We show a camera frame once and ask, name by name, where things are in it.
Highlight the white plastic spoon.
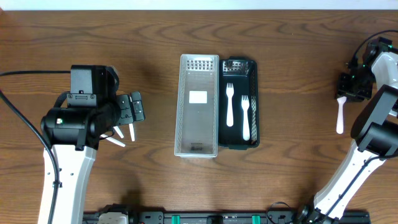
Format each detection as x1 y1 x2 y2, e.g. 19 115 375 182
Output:
113 126 124 139
129 123 136 142
100 134 126 147
336 96 347 134

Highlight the clear plastic mesh basket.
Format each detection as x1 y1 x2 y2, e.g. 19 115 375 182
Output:
174 54 220 158

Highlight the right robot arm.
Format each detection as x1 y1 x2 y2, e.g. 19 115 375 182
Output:
294 33 397 223

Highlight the white plastic fork long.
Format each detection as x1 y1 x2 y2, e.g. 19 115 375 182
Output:
226 83 234 127

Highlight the black plastic mesh basket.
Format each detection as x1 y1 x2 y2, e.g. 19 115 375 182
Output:
218 57 260 150

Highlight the white plastic fork short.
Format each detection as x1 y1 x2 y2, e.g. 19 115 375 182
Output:
241 95 250 141

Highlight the black mounting rail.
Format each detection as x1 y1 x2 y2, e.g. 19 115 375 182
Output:
82 203 371 224

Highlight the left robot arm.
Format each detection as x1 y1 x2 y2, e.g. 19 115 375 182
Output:
38 65 145 223

